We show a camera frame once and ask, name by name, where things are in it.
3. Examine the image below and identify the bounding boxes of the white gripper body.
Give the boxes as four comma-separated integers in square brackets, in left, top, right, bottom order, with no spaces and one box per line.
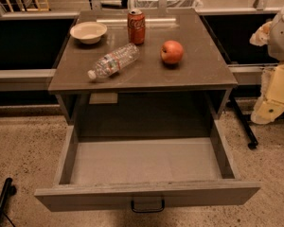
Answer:
[265,63,284,109]

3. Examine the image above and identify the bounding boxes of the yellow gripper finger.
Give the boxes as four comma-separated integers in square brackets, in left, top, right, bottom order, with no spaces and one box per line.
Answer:
[250,68,284,126]

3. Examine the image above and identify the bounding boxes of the clear plastic water bottle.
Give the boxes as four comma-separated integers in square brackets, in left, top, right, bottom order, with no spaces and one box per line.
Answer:
[87,43,140,80]

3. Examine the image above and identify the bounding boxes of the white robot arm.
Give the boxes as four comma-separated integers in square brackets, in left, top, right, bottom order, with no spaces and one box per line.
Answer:
[250,7,284,125]

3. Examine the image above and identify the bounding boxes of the grey drawer cabinet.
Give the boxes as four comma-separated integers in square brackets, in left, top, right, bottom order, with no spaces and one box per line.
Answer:
[49,9,237,139]

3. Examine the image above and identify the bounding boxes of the open grey top drawer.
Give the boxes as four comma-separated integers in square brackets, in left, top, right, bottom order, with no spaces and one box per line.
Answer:
[35,120,260,212]

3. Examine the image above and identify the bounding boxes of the black stand leg right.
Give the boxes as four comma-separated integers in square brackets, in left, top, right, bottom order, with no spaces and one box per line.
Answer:
[229,95,258,149]

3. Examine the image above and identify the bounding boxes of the black stand leg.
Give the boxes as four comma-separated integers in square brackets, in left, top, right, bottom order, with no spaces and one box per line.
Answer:
[229,95,258,149]
[0,177,17,227]

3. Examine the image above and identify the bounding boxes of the red apple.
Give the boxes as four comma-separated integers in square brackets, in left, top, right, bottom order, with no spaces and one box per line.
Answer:
[160,40,184,64]

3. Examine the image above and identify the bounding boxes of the red cola can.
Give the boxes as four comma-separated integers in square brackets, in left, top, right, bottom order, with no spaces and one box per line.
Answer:
[127,9,145,44]

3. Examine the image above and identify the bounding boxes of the white label under tabletop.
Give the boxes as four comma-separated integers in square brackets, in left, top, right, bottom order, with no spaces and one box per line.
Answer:
[89,93,118,104]

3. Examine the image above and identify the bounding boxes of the white bowl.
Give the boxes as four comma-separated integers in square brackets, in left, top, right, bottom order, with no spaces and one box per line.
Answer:
[70,22,107,44]

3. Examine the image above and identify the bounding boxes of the black stand leg left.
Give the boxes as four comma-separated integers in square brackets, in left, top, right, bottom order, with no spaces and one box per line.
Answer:
[0,177,17,227]

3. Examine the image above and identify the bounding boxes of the black drawer handle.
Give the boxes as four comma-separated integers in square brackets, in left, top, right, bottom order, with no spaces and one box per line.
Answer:
[131,200,166,214]

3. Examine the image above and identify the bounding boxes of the white wire basket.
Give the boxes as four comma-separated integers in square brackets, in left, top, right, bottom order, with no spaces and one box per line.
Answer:
[128,0,203,9]

